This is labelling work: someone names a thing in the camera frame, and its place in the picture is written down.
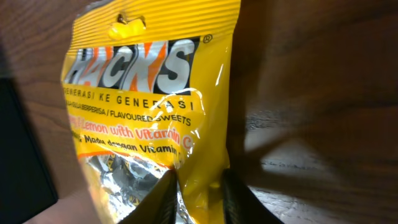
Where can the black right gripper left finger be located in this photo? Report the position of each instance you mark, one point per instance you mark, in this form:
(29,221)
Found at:
(159,206)

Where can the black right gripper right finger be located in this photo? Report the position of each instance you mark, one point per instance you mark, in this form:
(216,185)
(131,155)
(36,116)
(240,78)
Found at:
(240,205)

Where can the yellow Hacks candy bag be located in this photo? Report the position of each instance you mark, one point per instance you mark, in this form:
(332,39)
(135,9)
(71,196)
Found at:
(146,86)

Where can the dark green gift box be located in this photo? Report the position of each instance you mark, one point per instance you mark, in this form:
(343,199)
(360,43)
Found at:
(26,186)

